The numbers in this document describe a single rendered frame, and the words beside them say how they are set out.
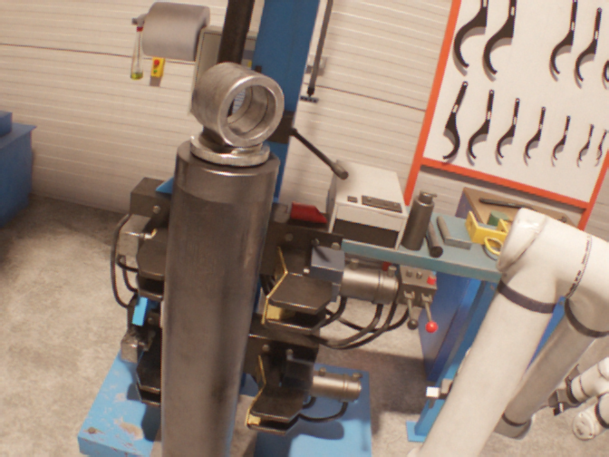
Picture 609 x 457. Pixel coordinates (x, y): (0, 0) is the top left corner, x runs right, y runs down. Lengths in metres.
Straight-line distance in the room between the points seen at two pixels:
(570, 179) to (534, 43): 1.03
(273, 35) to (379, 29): 1.67
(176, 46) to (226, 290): 1.38
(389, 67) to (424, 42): 0.29
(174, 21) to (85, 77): 1.65
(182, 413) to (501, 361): 0.83
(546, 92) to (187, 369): 3.00
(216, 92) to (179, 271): 0.38
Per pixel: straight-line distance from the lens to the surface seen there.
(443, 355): 2.91
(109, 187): 4.00
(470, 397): 0.97
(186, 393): 1.35
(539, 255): 0.87
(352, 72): 3.43
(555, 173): 3.88
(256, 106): 1.11
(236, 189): 1.02
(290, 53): 1.81
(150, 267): 1.57
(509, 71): 3.57
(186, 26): 2.27
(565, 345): 1.05
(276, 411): 1.83
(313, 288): 1.59
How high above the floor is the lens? 1.85
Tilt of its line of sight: 26 degrees down
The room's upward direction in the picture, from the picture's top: 13 degrees clockwise
